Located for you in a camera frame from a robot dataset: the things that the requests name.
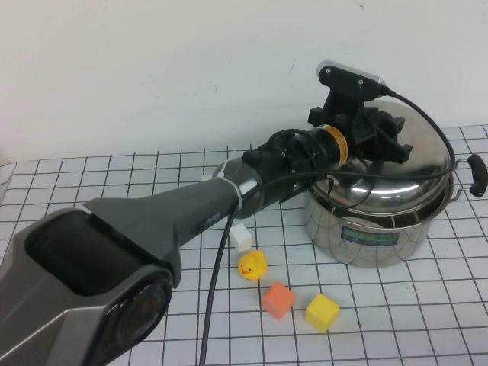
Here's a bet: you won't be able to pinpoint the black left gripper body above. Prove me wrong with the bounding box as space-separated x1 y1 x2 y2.
345 102 387 163

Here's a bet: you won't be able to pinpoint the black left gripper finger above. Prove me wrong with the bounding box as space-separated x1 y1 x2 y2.
380 140 415 165
375 110 407 136

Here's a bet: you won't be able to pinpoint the steel lid black knob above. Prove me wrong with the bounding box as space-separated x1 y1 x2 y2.
308 97 457 214

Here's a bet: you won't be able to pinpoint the white zip tie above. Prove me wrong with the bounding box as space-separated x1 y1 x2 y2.
213 148 249 219

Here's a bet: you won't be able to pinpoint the white black grid tablecloth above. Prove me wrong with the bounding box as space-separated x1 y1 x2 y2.
0 124 488 366

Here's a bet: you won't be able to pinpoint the white foam cube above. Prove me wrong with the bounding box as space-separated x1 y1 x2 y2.
228 223 253 253

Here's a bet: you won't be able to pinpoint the yellow rubber duck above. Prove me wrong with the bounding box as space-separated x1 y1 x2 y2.
237 249 268 282

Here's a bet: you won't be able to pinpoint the yellow foam cube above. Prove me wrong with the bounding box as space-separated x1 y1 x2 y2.
304 293 341 334

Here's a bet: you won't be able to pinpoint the orange foam cube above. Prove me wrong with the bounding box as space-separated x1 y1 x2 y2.
261 281 296 321

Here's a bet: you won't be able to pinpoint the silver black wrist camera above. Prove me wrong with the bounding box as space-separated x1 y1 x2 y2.
307 59 389 127

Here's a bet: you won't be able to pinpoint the stainless steel pot black handles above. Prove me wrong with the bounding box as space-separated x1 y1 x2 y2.
303 154 488 270

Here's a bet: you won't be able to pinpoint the black camera cable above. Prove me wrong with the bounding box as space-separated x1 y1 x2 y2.
197 85 458 366

